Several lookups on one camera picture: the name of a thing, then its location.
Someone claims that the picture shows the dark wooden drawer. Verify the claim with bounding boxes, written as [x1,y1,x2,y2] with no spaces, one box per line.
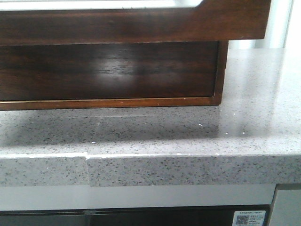
[0,0,271,46]

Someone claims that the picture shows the black appliance under counter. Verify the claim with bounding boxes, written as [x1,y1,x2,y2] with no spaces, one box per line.
[0,205,270,226]

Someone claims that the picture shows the dark wooden drawer cabinet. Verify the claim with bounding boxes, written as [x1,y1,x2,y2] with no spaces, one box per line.
[0,41,228,110]

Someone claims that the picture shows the white QR code label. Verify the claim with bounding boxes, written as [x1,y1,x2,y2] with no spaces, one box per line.
[232,210,266,226]

